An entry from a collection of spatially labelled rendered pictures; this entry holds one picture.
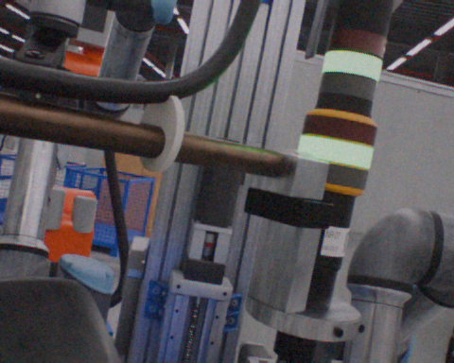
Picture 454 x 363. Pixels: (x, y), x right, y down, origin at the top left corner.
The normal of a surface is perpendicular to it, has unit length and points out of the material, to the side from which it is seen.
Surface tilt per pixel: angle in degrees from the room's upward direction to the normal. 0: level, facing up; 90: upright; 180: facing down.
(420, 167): 90
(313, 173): 90
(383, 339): 75
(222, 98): 90
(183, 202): 90
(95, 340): 36
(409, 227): 55
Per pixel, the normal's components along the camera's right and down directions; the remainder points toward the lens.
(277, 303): -0.69, -0.10
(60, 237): 0.39, 0.12
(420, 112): 0.18, 0.10
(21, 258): 0.42, -0.28
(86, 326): 0.67, -0.69
